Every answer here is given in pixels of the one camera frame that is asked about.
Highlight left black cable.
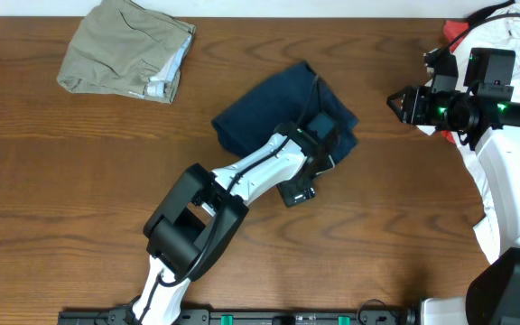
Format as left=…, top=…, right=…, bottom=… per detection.
left=137, top=74, right=322, bottom=325

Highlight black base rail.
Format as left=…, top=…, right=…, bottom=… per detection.
left=57, top=305, right=421, bottom=325

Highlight red garment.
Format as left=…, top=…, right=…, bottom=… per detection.
left=441, top=20, right=469, bottom=144

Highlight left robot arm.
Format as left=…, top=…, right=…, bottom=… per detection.
left=125, top=117, right=339, bottom=324

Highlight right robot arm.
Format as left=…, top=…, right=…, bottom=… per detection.
left=387, top=87, right=520, bottom=324

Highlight black garment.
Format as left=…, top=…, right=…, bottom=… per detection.
left=465, top=0, right=515, bottom=27

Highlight folded khaki shorts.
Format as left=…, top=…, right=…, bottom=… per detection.
left=57, top=0, right=196, bottom=104

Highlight navy blue shorts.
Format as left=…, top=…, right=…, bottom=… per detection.
left=211, top=61, right=358, bottom=163

